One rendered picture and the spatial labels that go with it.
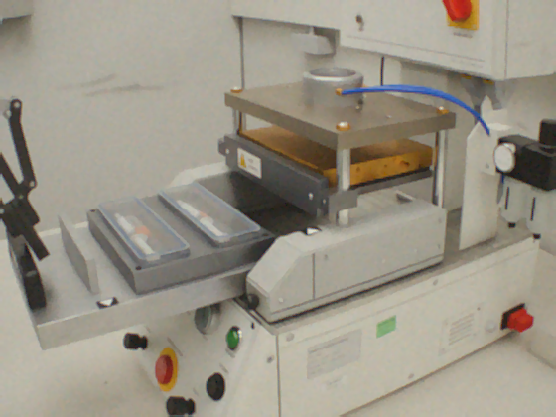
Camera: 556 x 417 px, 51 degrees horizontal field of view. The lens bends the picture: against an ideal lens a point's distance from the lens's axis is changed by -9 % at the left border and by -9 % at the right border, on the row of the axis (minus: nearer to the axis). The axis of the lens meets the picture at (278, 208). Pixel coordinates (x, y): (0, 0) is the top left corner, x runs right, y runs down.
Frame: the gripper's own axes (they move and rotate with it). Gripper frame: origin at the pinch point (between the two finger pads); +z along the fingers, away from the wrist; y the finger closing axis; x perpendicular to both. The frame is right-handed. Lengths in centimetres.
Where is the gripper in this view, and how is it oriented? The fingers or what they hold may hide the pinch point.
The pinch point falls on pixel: (27, 229)
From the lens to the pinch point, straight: 70.2
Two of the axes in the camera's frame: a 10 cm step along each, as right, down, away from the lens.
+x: 5.2, 3.0, -8.0
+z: 3.2, 7.9, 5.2
